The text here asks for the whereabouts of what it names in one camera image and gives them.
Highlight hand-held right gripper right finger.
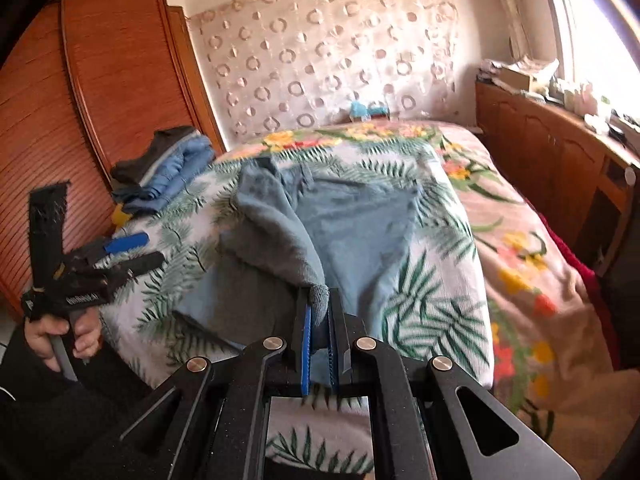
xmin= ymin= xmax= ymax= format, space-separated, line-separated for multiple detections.
xmin=325 ymin=304 xmax=582 ymax=480

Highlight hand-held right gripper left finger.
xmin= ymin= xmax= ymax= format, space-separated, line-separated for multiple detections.
xmin=115 ymin=305 xmax=313 ymax=480

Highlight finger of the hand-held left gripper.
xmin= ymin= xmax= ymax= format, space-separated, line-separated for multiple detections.
xmin=80 ymin=232 xmax=151 ymax=263
xmin=107 ymin=252 xmax=166 ymax=286

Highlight light blue pants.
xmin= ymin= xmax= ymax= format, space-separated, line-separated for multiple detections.
xmin=172 ymin=156 xmax=421 ymax=356

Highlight person's left forearm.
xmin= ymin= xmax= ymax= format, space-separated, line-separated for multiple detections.
xmin=0 ymin=327 xmax=161 ymax=480

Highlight person's left hand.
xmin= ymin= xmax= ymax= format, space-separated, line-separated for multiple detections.
xmin=24 ymin=310 xmax=103 ymax=372

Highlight folded dark blue jeans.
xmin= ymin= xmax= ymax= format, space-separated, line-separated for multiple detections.
xmin=112 ymin=180 xmax=177 ymax=214

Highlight dark grey folded garment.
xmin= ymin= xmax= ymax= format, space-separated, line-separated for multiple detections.
xmin=111 ymin=126 xmax=202 ymax=187

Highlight leaf print blanket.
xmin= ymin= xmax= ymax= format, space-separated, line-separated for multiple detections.
xmin=97 ymin=127 xmax=497 ymax=476

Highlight floral blanket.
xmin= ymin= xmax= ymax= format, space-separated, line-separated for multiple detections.
xmin=220 ymin=120 xmax=640 ymax=466

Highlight blue toy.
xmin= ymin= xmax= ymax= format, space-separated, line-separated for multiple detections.
xmin=348 ymin=100 xmax=392 ymax=122

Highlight red cloth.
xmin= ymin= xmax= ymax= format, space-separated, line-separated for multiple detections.
xmin=537 ymin=210 xmax=622 ymax=371

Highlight circle patterned curtain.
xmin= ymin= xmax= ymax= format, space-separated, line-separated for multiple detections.
xmin=187 ymin=0 xmax=462 ymax=150

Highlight wooden cabinet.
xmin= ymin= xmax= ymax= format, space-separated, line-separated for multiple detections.
xmin=475 ymin=80 xmax=640 ymax=278

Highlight row of small bottles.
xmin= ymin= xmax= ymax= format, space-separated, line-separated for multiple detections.
xmin=550 ymin=77 xmax=640 ymax=137

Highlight window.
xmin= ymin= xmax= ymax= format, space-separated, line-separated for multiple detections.
xmin=540 ymin=0 xmax=640 ymax=111

